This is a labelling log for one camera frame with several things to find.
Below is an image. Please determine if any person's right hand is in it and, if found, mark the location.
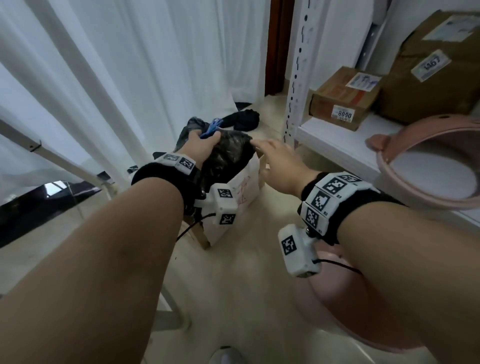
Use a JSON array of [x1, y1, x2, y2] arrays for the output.
[[250, 138, 320, 200]]

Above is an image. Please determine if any person's left hand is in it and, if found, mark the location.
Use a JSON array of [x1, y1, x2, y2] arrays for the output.
[[179, 129, 222, 170]]

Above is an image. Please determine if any black drawstring trash bag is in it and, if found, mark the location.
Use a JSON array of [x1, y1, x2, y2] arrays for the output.
[[174, 116, 256, 188]]

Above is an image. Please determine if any pink bin lid ring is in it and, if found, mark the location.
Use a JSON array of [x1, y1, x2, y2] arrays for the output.
[[365, 114, 480, 211]]

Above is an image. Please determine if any pink trash bin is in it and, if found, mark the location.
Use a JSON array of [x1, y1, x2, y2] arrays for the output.
[[294, 239, 421, 353]]

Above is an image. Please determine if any person's left forearm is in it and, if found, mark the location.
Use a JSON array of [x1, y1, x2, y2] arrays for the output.
[[0, 176, 185, 364]]

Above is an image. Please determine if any person's right forearm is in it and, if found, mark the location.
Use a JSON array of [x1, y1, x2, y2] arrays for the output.
[[337, 204, 480, 364]]

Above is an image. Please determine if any black white marker wristband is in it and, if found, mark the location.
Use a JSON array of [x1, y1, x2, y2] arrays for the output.
[[299, 171, 406, 247], [131, 151, 202, 217]]

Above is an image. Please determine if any black cloth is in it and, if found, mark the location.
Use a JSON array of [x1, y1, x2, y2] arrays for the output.
[[221, 101, 261, 132]]

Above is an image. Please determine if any white metal shelf rack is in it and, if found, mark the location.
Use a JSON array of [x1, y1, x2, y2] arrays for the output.
[[283, 0, 480, 226]]

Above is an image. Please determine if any small brown cardboard box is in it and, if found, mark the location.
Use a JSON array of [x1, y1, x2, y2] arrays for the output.
[[309, 66, 383, 132]]

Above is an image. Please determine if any open cardboard box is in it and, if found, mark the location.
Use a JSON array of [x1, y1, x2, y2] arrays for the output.
[[183, 148, 267, 250]]

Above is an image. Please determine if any white sheer curtain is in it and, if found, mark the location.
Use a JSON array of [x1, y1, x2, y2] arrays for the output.
[[0, 0, 271, 196]]

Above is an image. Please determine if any large brown cardboard box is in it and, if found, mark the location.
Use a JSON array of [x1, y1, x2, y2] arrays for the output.
[[374, 10, 480, 125]]

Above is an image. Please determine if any black glossy board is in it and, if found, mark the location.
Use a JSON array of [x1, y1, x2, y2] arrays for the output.
[[0, 179, 110, 248]]

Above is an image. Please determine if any white sneaker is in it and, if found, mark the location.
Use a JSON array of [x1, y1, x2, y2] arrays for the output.
[[208, 345, 247, 364]]

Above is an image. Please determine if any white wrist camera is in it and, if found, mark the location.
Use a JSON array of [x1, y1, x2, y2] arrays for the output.
[[277, 224, 323, 279], [194, 183, 239, 227]]

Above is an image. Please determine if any black camera cable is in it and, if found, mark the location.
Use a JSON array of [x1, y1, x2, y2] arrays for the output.
[[175, 212, 218, 243], [313, 257, 363, 275]]

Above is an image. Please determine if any white metal frame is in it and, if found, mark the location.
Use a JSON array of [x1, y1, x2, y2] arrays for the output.
[[0, 0, 151, 203]]

